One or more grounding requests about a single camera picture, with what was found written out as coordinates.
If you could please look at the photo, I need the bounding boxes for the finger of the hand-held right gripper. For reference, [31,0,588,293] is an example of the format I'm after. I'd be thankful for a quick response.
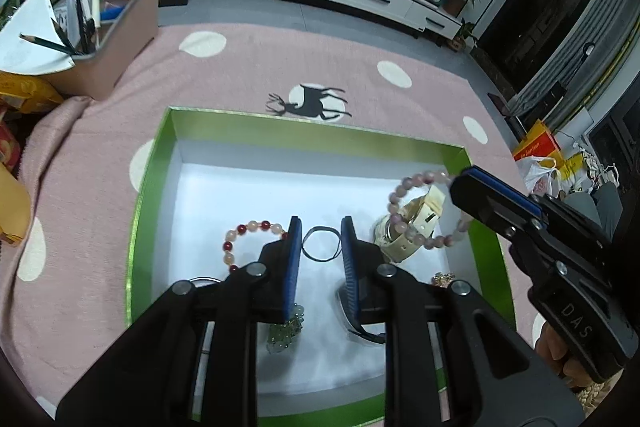
[449,171,544,238]
[466,165,552,221]

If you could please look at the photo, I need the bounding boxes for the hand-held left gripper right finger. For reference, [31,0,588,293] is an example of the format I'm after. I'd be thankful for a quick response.
[340,216,586,427]

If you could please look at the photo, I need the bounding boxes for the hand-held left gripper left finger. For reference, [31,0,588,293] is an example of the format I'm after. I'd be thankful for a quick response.
[55,216,304,427]

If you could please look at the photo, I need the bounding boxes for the small dark metal ring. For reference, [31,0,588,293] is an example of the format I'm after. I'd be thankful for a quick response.
[301,226,343,264]

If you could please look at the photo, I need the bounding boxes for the red and white bead bracelet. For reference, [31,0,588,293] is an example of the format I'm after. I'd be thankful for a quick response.
[221,219,290,276]

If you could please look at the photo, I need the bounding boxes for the white wristwatch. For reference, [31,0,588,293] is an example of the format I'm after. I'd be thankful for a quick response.
[373,184,446,264]

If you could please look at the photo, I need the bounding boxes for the green jade bead charm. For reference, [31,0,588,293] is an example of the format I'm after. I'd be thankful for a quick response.
[267,304,307,355]

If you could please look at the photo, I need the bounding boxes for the dark wristwatch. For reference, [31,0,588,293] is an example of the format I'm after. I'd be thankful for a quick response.
[333,287,389,347]

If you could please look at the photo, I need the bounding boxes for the pink bead bracelet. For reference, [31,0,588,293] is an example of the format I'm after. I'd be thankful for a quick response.
[387,170,474,251]

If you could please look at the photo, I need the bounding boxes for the green cardboard box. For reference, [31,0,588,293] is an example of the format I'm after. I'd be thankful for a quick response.
[124,106,516,427]

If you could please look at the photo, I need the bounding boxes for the person's right hand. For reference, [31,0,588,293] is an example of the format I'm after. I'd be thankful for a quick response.
[533,321,589,391]

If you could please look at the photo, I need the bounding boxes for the small potted plant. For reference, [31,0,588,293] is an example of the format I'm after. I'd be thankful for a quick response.
[452,20,479,53]

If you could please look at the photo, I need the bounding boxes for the pink polka dot tablecloth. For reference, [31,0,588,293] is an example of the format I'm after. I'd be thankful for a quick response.
[0,24,551,419]

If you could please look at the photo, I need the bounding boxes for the pink desk organizer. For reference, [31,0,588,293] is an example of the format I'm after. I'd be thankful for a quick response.
[42,0,162,102]

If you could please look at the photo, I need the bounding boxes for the yellow bear bottle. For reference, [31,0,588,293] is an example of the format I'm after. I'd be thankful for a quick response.
[0,161,32,248]

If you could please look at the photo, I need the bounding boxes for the orange snack bag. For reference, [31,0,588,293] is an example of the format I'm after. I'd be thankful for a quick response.
[0,71,64,113]

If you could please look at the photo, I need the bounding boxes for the dark green pencil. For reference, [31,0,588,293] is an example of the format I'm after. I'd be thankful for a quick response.
[18,33,81,57]

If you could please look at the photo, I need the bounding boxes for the white paper sheets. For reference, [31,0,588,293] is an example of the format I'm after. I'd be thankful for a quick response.
[0,0,76,76]

